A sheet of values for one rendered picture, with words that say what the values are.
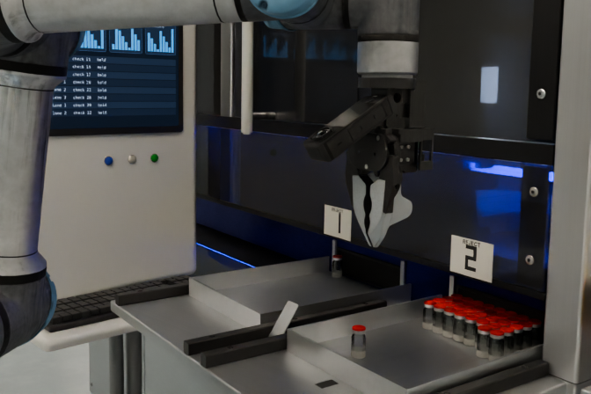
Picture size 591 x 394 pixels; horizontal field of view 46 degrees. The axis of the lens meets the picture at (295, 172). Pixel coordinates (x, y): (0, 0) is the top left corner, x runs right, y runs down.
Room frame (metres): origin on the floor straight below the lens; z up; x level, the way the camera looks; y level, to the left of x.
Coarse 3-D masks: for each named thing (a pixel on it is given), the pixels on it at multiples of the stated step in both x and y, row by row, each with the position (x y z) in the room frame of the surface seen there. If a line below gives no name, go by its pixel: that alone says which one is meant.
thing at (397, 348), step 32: (352, 320) 1.11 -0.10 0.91; (384, 320) 1.15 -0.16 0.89; (416, 320) 1.18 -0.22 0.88; (320, 352) 0.97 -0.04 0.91; (384, 352) 1.03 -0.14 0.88; (416, 352) 1.03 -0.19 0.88; (448, 352) 1.04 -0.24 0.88; (352, 384) 0.91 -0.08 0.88; (384, 384) 0.86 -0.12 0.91; (416, 384) 0.84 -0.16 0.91; (448, 384) 0.87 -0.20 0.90
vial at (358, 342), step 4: (356, 332) 1.00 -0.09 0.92; (360, 332) 1.00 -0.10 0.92; (364, 332) 1.01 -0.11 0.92; (352, 336) 1.01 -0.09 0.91; (356, 336) 1.00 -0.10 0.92; (360, 336) 1.00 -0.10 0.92; (364, 336) 1.01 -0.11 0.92; (352, 340) 1.01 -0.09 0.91; (356, 340) 1.00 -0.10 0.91; (360, 340) 1.00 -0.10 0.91; (364, 340) 1.00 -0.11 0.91; (352, 344) 1.01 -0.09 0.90; (356, 344) 1.00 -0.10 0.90; (360, 344) 1.00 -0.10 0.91; (364, 344) 1.00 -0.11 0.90; (352, 348) 1.01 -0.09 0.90; (356, 348) 1.00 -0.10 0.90; (360, 348) 1.00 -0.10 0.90; (364, 348) 1.01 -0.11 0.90; (352, 352) 1.01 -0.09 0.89; (356, 352) 1.00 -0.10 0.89; (360, 352) 1.00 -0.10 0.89; (364, 352) 1.01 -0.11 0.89; (352, 356) 1.01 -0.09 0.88; (356, 356) 1.00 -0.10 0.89; (360, 356) 1.00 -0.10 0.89; (364, 356) 1.01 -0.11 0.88
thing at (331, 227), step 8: (328, 208) 1.38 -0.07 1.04; (336, 208) 1.36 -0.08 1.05; (328, 216) 1.38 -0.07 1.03; (336, 216) 1.36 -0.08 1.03; (344, 216) 1.34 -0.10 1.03; (328, 224) 1.38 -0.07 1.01; (336, 224) 1.36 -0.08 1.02; (344, 224) 1.34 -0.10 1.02; (328, 232) 1.38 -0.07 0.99; (336, 232) 1.36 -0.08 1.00; (344, 232) 1.34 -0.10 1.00
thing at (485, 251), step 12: (456, 240) 1.10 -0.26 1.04; (468, 240) 1.09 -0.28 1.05; (456, 252) 1.10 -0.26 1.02; (468, 252) 1.08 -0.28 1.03; (480, 252) 1.06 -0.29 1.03; (492, 252) 1.05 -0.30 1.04; (456, 264) 1.10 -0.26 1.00; (468, 264) 1.08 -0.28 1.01; (480, 264) 1.06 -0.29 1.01; (480, 276) 1.06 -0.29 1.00
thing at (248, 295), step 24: (288, 264) 1.45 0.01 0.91; (312, 264) 1.48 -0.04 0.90; (192, 288) 1.30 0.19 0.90; (216, 288) 1.35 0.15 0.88; (240, 288) 1.36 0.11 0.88; (264, 288) 1.36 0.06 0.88; (288, 288) 1.36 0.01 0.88; (312, 288) 1.37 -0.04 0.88; (336, 288) 1.37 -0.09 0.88; (360, 288) 1.37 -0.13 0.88; (384, 288) 1.26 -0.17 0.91; (408, 288) 1.29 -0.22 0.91; (240, 312) 1.15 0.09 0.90; (264, 312) 1.11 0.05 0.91; (312, 312) 1.16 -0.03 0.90
